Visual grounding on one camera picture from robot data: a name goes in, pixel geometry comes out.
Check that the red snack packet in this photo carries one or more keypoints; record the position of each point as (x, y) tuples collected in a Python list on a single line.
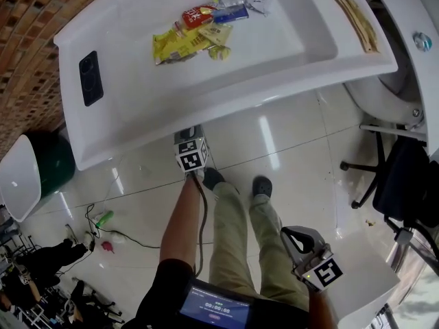
[(195, 15)]

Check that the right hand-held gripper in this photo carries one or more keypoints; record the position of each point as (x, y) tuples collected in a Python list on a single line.
[(324, 273)]

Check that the white crumpled wrapper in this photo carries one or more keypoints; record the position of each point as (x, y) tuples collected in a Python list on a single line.
[(260, 2)]

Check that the white rounded plastic object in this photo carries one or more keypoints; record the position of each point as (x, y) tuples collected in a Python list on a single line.
[(119, 237)]

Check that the person's left forearm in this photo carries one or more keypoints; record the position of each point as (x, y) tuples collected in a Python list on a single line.
[(178, 225)]

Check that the white and green bathtub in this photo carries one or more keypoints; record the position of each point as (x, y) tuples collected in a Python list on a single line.
[(20, 180)]

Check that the black tablet screen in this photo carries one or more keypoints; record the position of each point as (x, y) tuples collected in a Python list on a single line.
[(214, 307)]

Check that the small yellow green packet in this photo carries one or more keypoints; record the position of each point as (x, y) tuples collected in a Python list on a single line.
[(219, 52)]

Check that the large yellow snack packet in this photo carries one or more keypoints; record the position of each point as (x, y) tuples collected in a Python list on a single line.
[(175, 46)]

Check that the person's dark shoe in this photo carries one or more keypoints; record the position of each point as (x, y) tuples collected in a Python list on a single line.
[(262, 185), (212, 177)]

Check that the white folding table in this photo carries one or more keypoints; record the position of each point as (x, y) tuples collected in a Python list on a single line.
[(404, 15)]

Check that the person's black shirt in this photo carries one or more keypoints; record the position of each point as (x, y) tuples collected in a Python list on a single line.
[(161, 286)]

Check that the black smartphone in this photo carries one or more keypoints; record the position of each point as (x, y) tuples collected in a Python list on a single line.
[(91, 79)]

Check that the white power strip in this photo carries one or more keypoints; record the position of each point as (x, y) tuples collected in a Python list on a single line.
[(94, 217)]

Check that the yellow floor wrapper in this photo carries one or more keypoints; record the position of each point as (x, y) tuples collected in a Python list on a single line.
[(370, 222)]

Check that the pink cloth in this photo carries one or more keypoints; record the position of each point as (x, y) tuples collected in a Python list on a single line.
[(107, 246)]

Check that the person's left dark shoe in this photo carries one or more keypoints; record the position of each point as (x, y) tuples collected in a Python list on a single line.
[(212, 177)]

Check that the blue snack packet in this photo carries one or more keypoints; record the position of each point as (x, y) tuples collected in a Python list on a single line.
[(233, 14)]

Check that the white toilet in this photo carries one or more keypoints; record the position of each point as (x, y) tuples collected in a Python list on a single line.
[(380, 98)]

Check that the metal framed window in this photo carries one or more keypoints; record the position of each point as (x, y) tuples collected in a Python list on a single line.
[(422, 293)]

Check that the green plastic bottle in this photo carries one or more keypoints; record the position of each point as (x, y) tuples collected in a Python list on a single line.
[(104, 218)]

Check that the person's right forearm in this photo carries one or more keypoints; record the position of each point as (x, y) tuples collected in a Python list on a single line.
[(324, 310)]

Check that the person's left leg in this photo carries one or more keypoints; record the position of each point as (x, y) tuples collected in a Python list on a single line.
[(229, 238)]

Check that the black office chair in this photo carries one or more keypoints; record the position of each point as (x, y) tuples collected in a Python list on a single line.
[(401, 183)]

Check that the white box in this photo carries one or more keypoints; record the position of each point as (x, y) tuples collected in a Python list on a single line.
[(370, 279)]

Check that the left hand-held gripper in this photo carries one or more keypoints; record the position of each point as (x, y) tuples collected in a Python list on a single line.
[(190, 158)]

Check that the small teal round container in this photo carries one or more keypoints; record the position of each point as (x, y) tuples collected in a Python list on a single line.
[(422, 41)]

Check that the person's right dark shoe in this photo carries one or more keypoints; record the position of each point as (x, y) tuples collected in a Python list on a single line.
[(262, 185)]

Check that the white vanity cabinet with sink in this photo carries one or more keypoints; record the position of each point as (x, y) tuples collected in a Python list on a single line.
[(137, 91)]

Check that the beige printed packet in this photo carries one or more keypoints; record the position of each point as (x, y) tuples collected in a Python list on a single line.
[(216, 33)]

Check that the black swivel chair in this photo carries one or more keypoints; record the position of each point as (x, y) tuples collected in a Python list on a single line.
[(82, 300)]

